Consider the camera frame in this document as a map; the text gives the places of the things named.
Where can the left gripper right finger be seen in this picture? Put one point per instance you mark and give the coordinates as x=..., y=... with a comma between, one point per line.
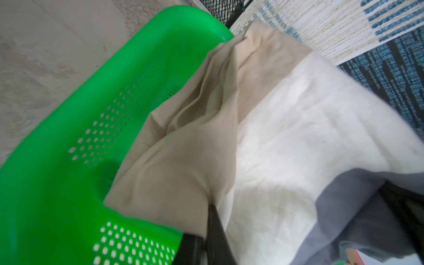
x=217, y=247

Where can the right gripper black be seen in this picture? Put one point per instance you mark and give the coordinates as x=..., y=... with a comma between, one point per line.
x=406, y=202

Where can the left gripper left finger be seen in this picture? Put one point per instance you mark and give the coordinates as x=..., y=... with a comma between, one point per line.
x=190, y=250

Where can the beige white grey pillowcase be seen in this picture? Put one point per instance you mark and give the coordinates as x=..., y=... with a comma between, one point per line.
x=290, y=149

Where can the green plastic basket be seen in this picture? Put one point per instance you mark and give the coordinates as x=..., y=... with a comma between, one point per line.
x=54, y=183

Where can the black wire shelf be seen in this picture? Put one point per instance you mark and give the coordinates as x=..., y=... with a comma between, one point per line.
x=226, y=11

